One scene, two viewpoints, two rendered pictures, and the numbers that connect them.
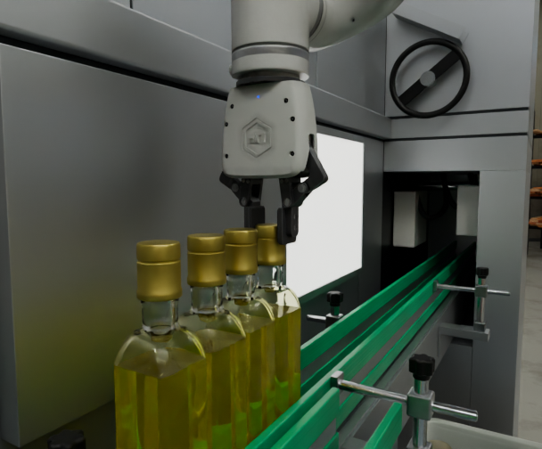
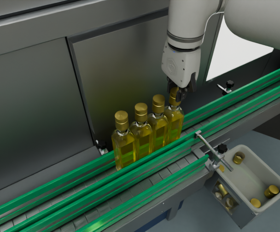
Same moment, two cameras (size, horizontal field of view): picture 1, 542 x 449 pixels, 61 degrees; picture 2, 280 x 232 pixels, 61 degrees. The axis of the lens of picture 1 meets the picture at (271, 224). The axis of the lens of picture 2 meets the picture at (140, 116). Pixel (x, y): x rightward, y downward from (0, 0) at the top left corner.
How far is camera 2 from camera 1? 0.43 m
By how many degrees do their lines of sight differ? 50
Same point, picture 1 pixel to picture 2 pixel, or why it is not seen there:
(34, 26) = (84, 28)
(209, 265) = (139, 118)
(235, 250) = (154, 106)
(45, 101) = (90, 54)
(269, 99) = (177, 56)
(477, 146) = not seen: outside the picture
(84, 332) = (110, 109)
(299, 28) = (195, 30)
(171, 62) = (148, 7)
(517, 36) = not seen: outside the picture
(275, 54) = (180, 43)
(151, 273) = (117, 124)
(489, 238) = not seen: outside the picture
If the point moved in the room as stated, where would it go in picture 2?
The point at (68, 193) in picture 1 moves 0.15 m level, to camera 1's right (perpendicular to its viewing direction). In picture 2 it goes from (102, 77) to (151, 95)
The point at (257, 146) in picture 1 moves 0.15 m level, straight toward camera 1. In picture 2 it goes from (171, 69) to (145, 108)
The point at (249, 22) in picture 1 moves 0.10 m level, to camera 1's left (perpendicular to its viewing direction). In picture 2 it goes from (171, 24) to (130, 14)
